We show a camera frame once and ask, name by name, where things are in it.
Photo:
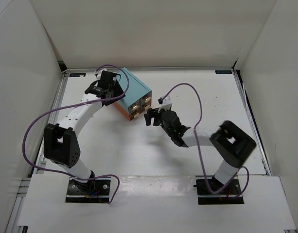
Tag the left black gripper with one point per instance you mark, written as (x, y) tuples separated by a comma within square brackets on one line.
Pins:
[(117, 89)]

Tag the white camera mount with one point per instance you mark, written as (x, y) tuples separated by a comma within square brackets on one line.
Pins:
[(165, 103), (98, 74)]

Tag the teal orange drawer organizer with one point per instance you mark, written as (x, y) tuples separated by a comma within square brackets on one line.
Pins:
[(137, 98)]

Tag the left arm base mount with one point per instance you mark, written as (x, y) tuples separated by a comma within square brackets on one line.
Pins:
[(96, 191)]

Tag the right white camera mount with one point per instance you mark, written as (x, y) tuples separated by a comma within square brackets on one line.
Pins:
[(165, 103)]

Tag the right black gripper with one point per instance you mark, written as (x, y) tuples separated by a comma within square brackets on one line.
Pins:
[(151, 113)]

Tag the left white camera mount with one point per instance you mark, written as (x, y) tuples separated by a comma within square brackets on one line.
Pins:
[(98, 74)]

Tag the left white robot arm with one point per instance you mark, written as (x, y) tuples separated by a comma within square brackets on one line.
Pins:
[(60, 140)]

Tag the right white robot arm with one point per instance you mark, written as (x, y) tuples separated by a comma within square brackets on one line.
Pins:
[(232, 143)]

